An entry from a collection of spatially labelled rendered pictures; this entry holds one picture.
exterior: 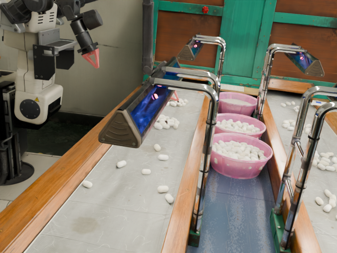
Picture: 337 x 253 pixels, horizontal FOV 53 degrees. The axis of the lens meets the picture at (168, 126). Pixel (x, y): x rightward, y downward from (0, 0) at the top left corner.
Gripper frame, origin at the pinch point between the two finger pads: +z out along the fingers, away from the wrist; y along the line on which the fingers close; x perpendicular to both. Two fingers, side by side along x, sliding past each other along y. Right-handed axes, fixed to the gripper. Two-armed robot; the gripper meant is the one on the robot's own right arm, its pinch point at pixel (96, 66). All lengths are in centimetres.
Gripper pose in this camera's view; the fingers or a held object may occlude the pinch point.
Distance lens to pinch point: 149.6
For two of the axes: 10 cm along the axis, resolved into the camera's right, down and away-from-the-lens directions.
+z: 3.7, 8.8, 3.0
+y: 0.9, -3.6, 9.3
